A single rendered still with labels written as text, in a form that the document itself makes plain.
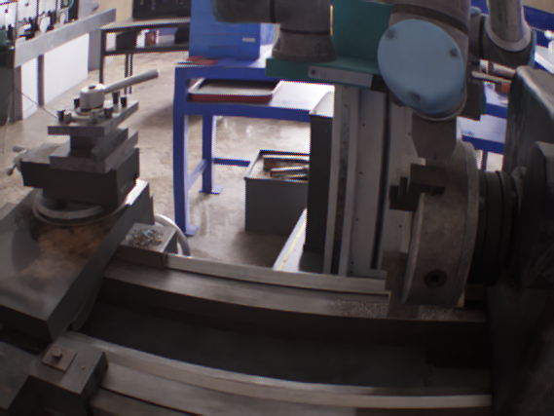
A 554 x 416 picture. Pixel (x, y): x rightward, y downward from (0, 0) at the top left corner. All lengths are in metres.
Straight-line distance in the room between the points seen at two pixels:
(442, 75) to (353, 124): 1.37
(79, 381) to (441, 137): 0.63
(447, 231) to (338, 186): 1.24
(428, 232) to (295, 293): 0.46
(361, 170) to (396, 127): 0.20
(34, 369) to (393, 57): 0.72
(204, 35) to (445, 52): 2.40
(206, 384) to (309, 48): 1.02
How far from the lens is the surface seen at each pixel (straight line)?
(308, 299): 1.14
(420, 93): 0.54
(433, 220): 0.77
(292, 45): 1.66
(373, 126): 1.93
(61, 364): 0.93
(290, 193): 2.95
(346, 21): 1.78
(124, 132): 1.23
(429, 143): 0.70
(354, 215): 2.06
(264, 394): 0.92
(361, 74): 1.64
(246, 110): 2.72
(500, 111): 2.68
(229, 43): 2.86
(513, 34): 1.49
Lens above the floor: 1.49
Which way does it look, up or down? 27 degrees down
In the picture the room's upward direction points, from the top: 2 degrees clockwise
